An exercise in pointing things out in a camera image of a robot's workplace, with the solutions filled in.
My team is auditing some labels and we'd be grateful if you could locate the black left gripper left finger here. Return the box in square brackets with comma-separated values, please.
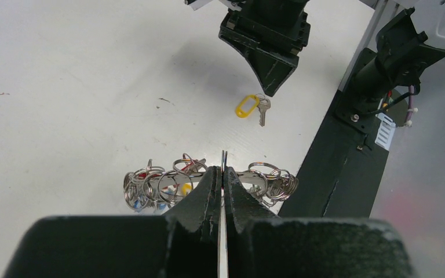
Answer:
[4, 166, 221, 277]

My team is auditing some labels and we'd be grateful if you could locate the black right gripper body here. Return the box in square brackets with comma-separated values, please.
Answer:
[220, 0, 311, 54]

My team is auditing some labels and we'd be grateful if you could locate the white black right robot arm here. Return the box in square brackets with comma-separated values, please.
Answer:
[219, 1, 445, 117]

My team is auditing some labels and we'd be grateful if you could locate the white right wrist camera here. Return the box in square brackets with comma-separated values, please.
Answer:
[184, 0, 242, 12]

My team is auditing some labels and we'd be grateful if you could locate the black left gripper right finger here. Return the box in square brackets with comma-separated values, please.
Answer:
[223, 167, 415, 277]

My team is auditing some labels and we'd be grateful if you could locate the black mounting base plate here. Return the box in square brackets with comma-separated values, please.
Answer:
[279, 44, 425, 218]

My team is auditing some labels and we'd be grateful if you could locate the right white cable duct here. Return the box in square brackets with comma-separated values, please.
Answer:
[374, 113, 396, 151]

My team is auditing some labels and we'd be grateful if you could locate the yellow tag key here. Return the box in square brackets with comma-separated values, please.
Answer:
[235, 94, 271, 127]

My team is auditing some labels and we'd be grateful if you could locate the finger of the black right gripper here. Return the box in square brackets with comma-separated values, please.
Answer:
[218, 28, 299, 97]

